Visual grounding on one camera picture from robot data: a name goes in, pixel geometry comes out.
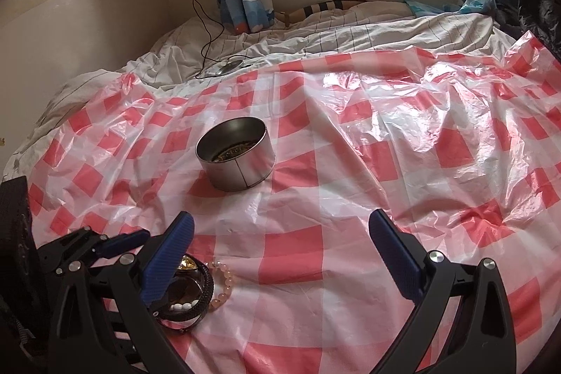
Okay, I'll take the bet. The white wall panel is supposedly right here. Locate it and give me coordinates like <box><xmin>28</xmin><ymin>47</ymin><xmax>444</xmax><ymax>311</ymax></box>
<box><xmin>0</xmin><ymin>0</ymin><xmax>194</xmax><ymax>177</ymax></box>

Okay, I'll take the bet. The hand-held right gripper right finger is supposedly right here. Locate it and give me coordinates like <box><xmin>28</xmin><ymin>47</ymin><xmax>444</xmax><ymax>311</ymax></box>
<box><xmin>369</xmin><ymin>209</ymin><xmax>517</xmax><ymax>374</ymax></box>

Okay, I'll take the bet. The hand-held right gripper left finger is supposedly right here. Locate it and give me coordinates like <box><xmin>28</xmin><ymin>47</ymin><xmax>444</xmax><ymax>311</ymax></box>
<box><xmin>47</xmin><ymin>211</ymin><xmax>196</xmax><ymax>374</ymax></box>

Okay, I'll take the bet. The round grey device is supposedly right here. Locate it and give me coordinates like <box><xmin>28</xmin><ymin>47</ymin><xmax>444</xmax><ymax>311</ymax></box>
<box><xmin>217</xmin><ymin>59</ymin><xmax>244</xmax><ymax>76</ymax></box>

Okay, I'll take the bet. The striped pillow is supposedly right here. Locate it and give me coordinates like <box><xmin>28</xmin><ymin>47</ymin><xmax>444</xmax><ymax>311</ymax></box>
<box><xmin>280</xmin><ymin>0</ymin><xmax>413</xmax><ymax>24</ymax></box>

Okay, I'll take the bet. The white striped quilt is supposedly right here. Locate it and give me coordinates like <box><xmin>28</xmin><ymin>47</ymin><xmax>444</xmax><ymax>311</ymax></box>
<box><xmin>2</xmin><ymin>1</ymin><xmax>527</xmax><ymax>182</ymax></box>

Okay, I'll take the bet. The black bangle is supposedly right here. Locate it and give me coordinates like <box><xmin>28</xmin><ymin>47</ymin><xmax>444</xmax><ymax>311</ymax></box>
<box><xmin>158</xmin><ymin>256</ymin><xmax>215</xmax><ymax>328</ymax></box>

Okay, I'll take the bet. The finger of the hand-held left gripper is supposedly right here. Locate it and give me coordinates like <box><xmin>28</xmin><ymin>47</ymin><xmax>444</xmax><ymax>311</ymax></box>
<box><xmin>39</xmin><ymin>227</ymin><xmax>150</xmax><ymax>274</ymax></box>

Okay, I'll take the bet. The black charger cable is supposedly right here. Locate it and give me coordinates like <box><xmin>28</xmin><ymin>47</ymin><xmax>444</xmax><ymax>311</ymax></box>
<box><xmin>188</xmin><ymin>0</ymin><xmax>255</xmax><ymax>79</ymax></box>

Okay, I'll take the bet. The pile of mixed jewelry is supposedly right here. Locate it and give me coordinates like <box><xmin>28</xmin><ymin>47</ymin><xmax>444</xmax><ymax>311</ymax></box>
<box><xmin>210</xmin><ymin>142</ymin><xmax>259</xmax><ymax>163</ymax></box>

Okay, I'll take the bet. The round metal tin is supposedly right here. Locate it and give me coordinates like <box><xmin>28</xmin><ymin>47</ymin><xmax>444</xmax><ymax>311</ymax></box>
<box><xmin>196</xmin><ymin>116</ymin><xmax>276</xmax><ymax>191</ymax></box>

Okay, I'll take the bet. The black plastic bag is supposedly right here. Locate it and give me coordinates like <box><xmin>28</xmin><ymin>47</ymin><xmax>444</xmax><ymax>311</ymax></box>
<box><xmin>495</xmin><ymin>0</ymin><xmax>561</xmax><ymax>59</ymax></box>

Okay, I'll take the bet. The blue plastic bag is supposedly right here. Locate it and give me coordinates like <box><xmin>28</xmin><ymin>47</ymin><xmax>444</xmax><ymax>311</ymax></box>
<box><xmin>403</xmin><ymin>0</ymin><xmax>498</xmax><ymax>15</ymax></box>

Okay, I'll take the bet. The red white checked plastic sheet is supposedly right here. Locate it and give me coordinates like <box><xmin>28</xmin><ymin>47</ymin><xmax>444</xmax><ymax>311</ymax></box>
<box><xmin>26</xmin><ymin>30</ymin><xmax>561</xmax><ymax>374</ymax></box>

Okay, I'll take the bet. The pink bead bracelet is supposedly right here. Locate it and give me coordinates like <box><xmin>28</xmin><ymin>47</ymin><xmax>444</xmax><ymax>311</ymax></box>
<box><xmin>206</xmin><ymin>260</ymin><xmax>236</xmax><ymax>311</ymax></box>

